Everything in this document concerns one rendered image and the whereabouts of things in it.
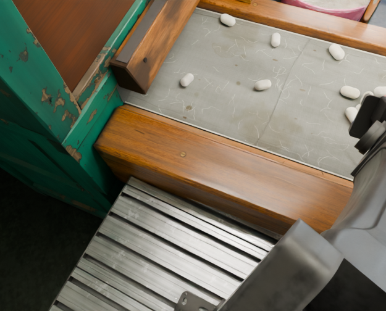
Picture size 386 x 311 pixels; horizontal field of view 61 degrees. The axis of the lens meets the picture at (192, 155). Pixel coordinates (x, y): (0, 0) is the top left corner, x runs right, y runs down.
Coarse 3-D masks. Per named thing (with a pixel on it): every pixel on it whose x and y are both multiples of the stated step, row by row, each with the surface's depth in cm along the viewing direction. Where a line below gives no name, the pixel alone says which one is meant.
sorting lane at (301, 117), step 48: (192, 48) 73; (240, 48) 72; (288, 48) 71; (144, 96) 68; (192, 96) 67; (240, 96) 67; (288, 96) 66; (336, 96) 65; (288, 144) 62; (336, 144) 61
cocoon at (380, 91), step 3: (378, 87) 64; (381, 87) 64; (384, 87) 64; (375, 90) 64; (378, 90) 64; (381, 90) 63; (384, 90) 63; (375, 93) 64; (378, 93) 64; (381, 93) 64; (384, 93) 63
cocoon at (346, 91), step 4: (344, 88) 64; (348, 88) 64; (352, 88) 64; (344, 92) 64; (348, 92) 64; (352, 92) 63; (356, 92) 63; (348, 96) 64; (352, 96) 64; (356, 96) 64
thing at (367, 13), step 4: (372, 0) 66; (376, 0) 65; (380, 0) 66; (368, 4) 67; (372, 4) 67; (376, 4) 66; (364, 8) 69; (368, 8) 68; (372, 8) 67; (376, 8) 67; (364, 12) 69; (368, 12) 68; (372, 12) 68; (364, 16) 69; (368, 16) 69; (372, 16) 69; (360, 20) 71; (364, 20) 70; (368, 20) 70
